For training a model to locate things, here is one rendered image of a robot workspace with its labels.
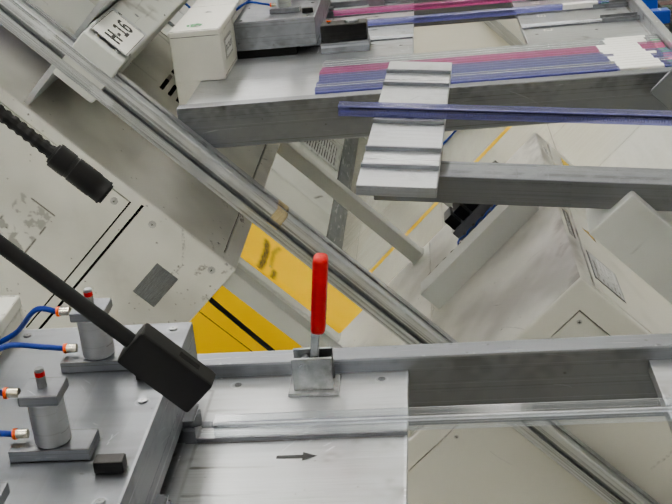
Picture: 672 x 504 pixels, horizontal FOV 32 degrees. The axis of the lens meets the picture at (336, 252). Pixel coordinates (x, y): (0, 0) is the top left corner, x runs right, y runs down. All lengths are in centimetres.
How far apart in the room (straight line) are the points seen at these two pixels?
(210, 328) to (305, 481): 315
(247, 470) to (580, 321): 102
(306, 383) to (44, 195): 94
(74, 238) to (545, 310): 70
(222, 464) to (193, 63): 110
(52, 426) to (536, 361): 37
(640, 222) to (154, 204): 79
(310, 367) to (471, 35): 442
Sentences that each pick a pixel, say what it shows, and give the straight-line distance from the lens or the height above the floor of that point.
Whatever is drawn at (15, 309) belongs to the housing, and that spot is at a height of 124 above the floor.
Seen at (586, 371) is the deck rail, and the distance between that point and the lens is 90.
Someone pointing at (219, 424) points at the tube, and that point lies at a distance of 83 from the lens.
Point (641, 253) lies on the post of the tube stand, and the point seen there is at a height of 79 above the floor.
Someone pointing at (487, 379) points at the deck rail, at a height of 93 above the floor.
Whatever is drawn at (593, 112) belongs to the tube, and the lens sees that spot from 115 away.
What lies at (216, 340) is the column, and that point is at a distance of 393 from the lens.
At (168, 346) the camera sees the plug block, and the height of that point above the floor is 118.
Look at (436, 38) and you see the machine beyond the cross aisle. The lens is 523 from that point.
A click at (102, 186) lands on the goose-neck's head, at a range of 79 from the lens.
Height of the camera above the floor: 127
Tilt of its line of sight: 12 degrees down
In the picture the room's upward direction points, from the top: 51 degrees counter-clockwise
